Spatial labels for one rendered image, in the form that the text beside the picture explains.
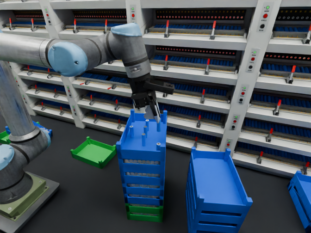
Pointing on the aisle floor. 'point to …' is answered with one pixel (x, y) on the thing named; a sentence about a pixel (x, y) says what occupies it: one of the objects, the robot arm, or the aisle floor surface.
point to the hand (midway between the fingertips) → (159, 119)
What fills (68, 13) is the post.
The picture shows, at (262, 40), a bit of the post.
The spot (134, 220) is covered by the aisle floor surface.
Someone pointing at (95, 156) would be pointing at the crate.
